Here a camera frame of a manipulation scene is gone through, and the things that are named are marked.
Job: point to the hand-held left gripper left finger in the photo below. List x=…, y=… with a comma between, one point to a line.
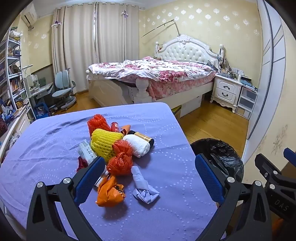
x=89, y=178

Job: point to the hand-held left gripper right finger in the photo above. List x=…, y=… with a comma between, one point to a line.
x=208, y=176

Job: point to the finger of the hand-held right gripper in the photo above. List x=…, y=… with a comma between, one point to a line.
x=290, y=154
x=263, y=163

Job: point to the white and teal packet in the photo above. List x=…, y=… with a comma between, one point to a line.
x=102, y=179

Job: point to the dark red wrapper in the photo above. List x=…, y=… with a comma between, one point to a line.
x=82, y=163

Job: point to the trash bin with black bag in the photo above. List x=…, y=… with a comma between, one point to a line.
x=222, y=157

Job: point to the orange plastic bag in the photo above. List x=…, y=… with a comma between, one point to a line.
x=108, y=192

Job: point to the white printed packet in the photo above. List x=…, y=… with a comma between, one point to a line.
x=86, y=151

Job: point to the red plastic bag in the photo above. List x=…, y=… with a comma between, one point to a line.
x=119, y=164
x=122, y=147

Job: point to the yellow foam fruit net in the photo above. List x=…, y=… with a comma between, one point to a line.
x=104, y=140

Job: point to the pale purple bag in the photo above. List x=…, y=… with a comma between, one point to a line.
x=143, y=192

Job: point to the red foam fruit net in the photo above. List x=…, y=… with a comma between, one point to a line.
x=97, y=122

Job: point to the red can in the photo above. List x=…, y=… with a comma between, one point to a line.
x=115, y=127

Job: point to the white towel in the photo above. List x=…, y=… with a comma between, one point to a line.
x=137, y=144

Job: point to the orange wrapper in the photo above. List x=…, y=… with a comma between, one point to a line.
x=126, y=128

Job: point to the brown bottle with gold label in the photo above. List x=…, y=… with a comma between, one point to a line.
x=143, y=137

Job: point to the clear plastic drawer unit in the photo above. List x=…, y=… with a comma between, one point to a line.
x=246, y=102

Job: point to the cardboard box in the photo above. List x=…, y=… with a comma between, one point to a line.
x=177, y=112

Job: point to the white storage box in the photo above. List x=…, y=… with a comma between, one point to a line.
x=192, y=105

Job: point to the stack of books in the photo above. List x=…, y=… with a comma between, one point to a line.
x=249, y=84

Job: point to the purple tablecloth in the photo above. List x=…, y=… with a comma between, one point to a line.
x=150, y=120

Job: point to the white nightstand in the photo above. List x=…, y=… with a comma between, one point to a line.
x=225, y=89

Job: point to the white cabinet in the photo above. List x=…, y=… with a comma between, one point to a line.
x=20, y=125

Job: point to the white sliding wardrobe door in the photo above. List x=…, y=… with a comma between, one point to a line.
x=272, y=69

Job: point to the clutter of small bottles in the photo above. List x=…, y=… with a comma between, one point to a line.
x=229, y=71

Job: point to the grey study desk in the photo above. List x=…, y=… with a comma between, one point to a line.
x=41, y=89

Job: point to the pale blue desk chair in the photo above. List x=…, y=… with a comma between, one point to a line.
x=61, y=81

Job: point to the pink floral quilt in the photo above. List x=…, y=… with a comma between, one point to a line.
x=166, y=71

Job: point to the white bed with tufted headboard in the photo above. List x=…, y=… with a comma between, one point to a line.
x=185, y=52

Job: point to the white bookshelf with books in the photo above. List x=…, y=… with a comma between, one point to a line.
x=13, y=69

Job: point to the beige curtain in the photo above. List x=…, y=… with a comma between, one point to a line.
x=74, y=46
x=118, y=34

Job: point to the metal pole over bed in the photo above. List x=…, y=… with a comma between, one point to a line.
x=158, y=28

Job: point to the white air conditioner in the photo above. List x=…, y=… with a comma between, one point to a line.
x=29, y=15

